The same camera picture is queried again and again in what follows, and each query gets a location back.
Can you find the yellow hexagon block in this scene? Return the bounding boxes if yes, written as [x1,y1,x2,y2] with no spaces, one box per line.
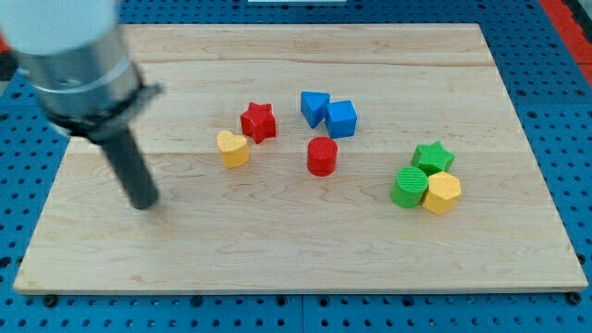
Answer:
[422,171,462,216]

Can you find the blue triangle block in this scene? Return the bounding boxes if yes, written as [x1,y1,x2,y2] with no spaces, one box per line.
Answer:
[301,91,330,129]

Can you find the wooden board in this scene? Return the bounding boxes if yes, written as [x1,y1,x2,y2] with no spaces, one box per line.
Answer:
[14,24,588,295]

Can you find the green star block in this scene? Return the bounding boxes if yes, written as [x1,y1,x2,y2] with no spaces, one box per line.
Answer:
[411,141,455,176]

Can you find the yellow heart block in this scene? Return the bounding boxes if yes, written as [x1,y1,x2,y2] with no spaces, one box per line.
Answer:
[216,130,250,168]

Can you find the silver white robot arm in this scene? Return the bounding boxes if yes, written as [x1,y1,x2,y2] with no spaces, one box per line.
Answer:
[1,0,162,210]

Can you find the red star block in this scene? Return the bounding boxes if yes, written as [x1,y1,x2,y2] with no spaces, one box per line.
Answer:
[240,102,277,144]

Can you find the green cylinder block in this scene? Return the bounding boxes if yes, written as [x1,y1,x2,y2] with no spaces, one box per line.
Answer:
[390,166,428,208]

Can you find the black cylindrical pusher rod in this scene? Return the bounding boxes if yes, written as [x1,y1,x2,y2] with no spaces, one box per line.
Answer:
[100,127,158,210]

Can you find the blue cube block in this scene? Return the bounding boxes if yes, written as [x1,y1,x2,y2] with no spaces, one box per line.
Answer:
[325,101,358,139]

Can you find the red cylinder block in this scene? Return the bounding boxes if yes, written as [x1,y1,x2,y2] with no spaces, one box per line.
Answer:
[306,136,339,177]

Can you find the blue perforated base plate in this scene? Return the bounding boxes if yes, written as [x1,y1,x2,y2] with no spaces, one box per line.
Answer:
[1,0,591,332]

